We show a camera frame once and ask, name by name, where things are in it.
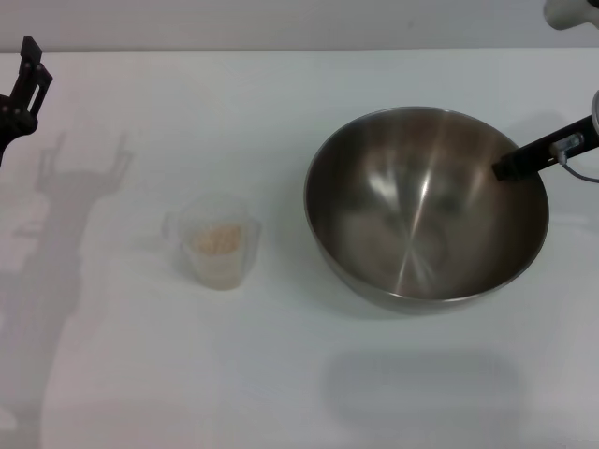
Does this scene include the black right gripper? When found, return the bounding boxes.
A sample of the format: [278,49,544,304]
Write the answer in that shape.
[492,114,599,183]

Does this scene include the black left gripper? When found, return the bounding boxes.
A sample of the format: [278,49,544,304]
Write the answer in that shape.
[0,36,53,166]

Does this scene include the stainless steel mixing bowl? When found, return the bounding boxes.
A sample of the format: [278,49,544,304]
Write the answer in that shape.
[304,106,550,315]

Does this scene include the white rice grains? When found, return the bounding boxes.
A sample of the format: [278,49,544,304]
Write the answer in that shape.
[190,224,245,256]

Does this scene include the clear plastic measuring cup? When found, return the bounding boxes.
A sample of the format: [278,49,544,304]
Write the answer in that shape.
[161,195,263,293]

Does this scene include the grey right gripper cable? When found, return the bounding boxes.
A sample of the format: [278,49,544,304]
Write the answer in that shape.
[550,132,599,184]

